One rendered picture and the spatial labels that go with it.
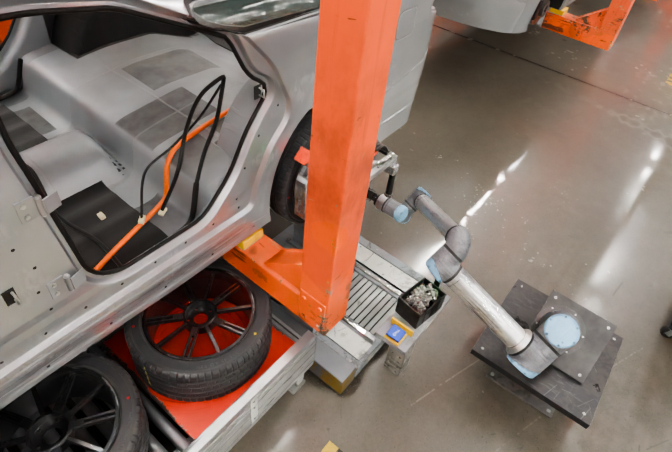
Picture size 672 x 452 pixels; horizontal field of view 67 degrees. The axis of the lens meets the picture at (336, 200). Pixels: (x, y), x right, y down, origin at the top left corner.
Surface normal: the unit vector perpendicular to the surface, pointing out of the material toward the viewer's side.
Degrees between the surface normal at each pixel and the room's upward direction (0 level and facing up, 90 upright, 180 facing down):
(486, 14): 107
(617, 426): 0
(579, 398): 0
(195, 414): 0
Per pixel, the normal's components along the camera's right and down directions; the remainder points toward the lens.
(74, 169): 0.65, -0.11
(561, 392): 0.09, -0.73
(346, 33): -0.63, 0.48
